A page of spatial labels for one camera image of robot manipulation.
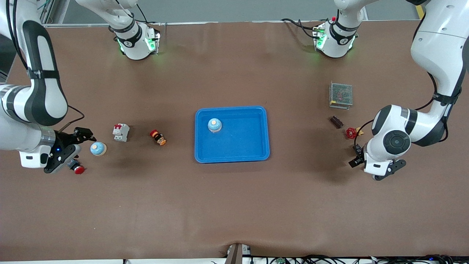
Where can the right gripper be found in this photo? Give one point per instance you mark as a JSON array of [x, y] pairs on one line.
[[67, 138]]

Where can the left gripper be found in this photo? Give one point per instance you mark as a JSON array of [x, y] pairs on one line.
[[358, 155]]

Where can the dark connector block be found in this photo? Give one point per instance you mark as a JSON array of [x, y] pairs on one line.
[[357, 148]]

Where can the light blue call bell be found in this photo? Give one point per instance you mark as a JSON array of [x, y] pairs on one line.
[[98, 148], [214, 125]]

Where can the dark brown relay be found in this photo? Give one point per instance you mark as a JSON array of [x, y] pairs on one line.
[[336, 122]]

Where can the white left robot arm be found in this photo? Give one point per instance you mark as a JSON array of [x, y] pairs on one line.
[[439, 44]]

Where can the brass valve red handwheel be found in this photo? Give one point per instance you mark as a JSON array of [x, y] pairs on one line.
[[351, 133]]

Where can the red push button dark body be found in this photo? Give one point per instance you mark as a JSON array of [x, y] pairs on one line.
[[79, 169]]

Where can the metal mesh power supply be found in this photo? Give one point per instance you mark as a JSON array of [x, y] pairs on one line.
[[340, 94]]

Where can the blue plastic tray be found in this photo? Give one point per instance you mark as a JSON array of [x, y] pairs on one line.
[[234, 150]]

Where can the brown table cover sheet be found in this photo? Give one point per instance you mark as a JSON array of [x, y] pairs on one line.
[[234, 201]]

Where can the white circuit breaker red switch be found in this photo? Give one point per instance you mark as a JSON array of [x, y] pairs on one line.
[[121, 132]]

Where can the red orange emergency stop switch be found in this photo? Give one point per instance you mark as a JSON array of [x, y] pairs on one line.
[[158, 137]]

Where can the aluminium frame post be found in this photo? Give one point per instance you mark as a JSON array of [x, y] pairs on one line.
[[45, 11]]

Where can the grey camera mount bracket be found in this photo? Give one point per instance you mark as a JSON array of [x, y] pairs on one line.
[[234, 255]]

